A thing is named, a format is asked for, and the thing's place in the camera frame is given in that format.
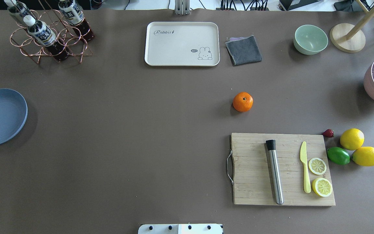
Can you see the green lime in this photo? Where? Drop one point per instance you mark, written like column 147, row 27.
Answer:
column 338, row 155

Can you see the wooden cup stand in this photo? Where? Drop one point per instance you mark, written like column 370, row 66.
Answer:
column 349, row 38

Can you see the wooden cutting board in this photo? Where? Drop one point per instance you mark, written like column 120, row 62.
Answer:
column 252, row 180

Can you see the yellow plastic knife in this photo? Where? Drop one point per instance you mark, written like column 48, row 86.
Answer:
column 303, row 159

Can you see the tea bottle front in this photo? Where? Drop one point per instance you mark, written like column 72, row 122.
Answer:
column 44, row 35

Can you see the cream rabbit tray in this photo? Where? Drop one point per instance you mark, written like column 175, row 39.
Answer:
column 182, row 44

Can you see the yellow lemon lower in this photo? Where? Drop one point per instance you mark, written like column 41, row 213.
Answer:
column 364, row 156

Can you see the copper wire bottle rack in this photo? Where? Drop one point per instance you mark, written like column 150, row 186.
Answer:
column 53, row 18

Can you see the tea bottle right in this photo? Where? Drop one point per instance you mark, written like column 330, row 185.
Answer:
column 75, row 18

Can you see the lemon slice upper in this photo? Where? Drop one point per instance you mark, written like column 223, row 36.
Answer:
column 317, row 166

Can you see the blue round plate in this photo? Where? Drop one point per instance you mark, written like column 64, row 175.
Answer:
column 13, row 113

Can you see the grey folded cloth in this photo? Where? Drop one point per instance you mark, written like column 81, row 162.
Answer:
column 243, row 50

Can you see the yellow lemon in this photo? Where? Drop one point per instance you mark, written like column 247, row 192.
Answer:
column 364, row 156
column 352, row 139

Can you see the green ceramic bowl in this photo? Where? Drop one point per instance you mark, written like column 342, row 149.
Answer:
column 310, row 40

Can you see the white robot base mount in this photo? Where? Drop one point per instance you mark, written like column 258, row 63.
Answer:
column 200, row 228

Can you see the yellow lemon upper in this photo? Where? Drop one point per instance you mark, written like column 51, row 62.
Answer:
column 352, row 139

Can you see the orange mandarin fruit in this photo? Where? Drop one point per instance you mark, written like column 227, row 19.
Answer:
column 243, row 102

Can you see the lemon half lower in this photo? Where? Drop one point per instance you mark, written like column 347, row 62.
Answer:
column 322, row 187

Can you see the steel muddler black tip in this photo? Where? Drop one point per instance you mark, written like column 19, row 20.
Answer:
column 275, row 171

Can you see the red strawberry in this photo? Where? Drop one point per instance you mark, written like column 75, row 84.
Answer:
column 329, row 133

